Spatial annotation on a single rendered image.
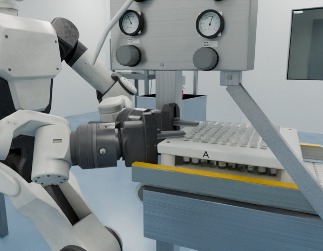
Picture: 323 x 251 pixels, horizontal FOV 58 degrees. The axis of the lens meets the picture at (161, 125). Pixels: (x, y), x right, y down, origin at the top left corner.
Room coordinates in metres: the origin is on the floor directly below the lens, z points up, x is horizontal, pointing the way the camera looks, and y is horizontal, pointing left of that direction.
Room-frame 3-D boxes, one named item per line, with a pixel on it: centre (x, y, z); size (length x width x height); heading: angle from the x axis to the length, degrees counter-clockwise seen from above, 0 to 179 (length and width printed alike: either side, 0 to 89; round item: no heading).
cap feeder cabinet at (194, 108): (3.38, -0.13, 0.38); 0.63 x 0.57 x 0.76; 56
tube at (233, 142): (0.51, -0.13, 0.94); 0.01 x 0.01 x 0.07
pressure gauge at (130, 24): (0.47, 0.05, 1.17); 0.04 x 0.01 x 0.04; 67
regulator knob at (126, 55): (0.47, 0.05, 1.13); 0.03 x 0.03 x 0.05; 67
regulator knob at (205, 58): (0.42, -0.06, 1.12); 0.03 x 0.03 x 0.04; 67
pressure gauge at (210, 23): (0.42, -0.07, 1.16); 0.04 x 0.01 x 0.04; 67
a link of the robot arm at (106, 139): (0.56, 0.07, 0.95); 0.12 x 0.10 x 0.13; 99
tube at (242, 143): (0.50, -0.15, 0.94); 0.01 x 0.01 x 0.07
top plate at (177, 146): (0.58, -0.15, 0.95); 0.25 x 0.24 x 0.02; 157
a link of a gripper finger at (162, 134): (0.57, -0.02, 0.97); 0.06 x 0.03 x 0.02; 99
